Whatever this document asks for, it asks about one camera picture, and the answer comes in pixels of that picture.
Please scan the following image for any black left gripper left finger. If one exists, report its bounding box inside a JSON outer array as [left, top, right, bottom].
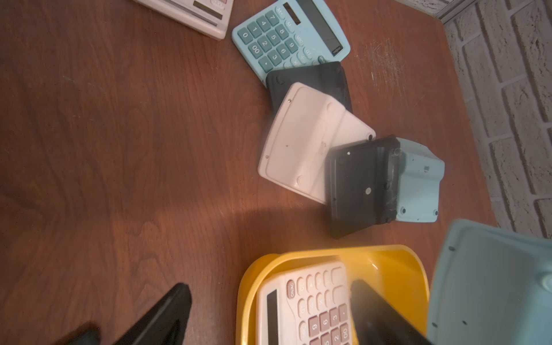
[[115, 283, 192, 344]]

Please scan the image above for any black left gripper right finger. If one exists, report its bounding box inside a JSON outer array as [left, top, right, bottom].
[[351, 280, 431, 345]]

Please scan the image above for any large pink calculator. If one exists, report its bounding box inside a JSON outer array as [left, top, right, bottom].
[[255, 261, 353, 344]]

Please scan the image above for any light blue calculator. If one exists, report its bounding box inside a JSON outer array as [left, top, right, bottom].
[[427, 219, 551, 344]]

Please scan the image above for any black calculator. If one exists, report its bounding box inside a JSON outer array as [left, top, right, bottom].
[[325, 135, 401, 239]]

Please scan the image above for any light blue calculator face down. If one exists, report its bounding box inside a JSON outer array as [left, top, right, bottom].
[[396, 138, 445, 223]]

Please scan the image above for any yellow storage tray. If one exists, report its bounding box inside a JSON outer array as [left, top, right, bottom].
[[235, 244, 430, 344]]

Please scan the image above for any pink calculator face down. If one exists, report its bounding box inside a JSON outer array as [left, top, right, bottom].
[[258, 83, 376, 204]]

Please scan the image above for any black calculator face down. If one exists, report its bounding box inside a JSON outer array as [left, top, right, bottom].
[[265, 62, 354, 116]]

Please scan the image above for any teal calculator keys up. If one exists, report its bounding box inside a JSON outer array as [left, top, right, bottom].
[[231, 0, 351, 84]]

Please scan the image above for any small pink calculator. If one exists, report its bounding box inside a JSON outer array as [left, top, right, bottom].
[[137, 0, 234, 41]]

